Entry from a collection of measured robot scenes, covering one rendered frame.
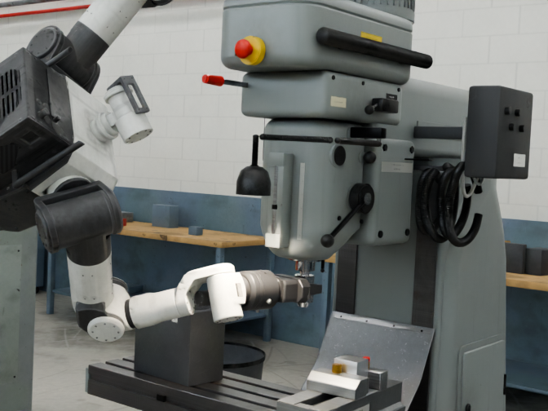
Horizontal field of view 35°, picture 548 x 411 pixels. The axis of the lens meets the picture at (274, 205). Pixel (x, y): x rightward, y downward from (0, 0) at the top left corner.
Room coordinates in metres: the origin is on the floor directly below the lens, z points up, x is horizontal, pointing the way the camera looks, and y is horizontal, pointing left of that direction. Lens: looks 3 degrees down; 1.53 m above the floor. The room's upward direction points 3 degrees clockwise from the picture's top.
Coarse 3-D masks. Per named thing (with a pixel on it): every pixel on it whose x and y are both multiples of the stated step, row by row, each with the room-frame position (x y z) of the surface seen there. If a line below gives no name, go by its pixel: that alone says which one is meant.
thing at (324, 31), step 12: (324, 36) 1.75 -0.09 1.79; (336, 36) 1.76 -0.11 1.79; (348, 36) 1.80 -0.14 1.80; (348, 48) 1.82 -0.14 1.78; (360, 48) 1.85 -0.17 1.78; (372, 48) 1.88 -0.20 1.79; (384, 48) 1.92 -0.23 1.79; (396, 48) 1.96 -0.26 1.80; (396, 60) 1.98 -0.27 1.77; (408, 60) 2.01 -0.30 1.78; (420, 60) 2.05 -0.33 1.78; (432, 60) 2.10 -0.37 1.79
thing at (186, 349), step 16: (176, 320) 2.14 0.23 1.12; (192, 320) 2.11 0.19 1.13; (208, 320) 2.15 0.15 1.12; (144, 336) 2.22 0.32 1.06; (160, 336) 2.18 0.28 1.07; (176, 336) 2.14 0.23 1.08; (192, 336) 2.11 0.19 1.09; (208, 336) 2.15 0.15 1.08; (144, 352) 2.22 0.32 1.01; (160, 352) 2.18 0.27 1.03; (176, 352) 2.14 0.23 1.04; (192, 352) 2.11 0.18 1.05; (208, 352) 2.15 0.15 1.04; (144, 368) 2.22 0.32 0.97; (160, 368) 2.18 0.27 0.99; (176, 368) 2.13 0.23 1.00; (192, 368) 2.11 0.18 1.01; (208, 368) 2.15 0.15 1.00; (192, 384) 2.11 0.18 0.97
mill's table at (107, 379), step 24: (120, 360) 2.34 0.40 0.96; (96, 384) 2.26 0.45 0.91; (120, 384) 2.22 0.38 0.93; (144, 384) 2.15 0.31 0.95; (168, 384) 2.12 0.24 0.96; (216, 384) 2.16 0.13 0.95; (240, 384) 2.15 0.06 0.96; (264, 384) 2.17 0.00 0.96; (144, 408) 2.15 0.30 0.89; (168, 408) 2.10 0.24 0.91; (192, 408) 2.06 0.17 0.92; (216, 408) 2.00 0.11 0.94; (240, 408) 1.96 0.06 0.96; (264, 408) 1.96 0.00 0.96
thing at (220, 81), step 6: (204, 78) 1.85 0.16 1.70; (210, 78) 1.85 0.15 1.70; (216, 78) 1.86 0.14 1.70; (222, 78) 1.88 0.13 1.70; (210, 84) 1.86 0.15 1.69; (216, 84) 1.87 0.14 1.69; (222, 84) 1.88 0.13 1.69; (228, 84) 1.91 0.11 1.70; (234, 84) 1.92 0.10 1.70; (240, 84) 1.93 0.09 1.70; (246, 84) 1.95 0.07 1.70
